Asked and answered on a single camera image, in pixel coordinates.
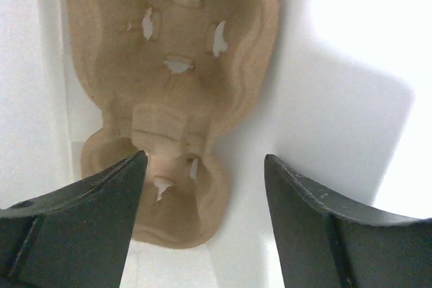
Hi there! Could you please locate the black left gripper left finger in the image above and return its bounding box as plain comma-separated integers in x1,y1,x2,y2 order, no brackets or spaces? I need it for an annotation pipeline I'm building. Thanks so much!
1,151,148,287

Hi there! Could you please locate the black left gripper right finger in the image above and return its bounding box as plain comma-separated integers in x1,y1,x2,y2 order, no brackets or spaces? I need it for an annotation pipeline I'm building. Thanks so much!
264,154,431,287

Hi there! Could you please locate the separated brown cup carrier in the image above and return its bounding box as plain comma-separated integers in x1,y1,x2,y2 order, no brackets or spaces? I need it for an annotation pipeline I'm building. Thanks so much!
65,0,279,249

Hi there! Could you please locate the light blue paper bag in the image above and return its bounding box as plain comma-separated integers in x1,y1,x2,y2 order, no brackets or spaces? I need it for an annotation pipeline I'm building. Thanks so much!
1,0,431,287

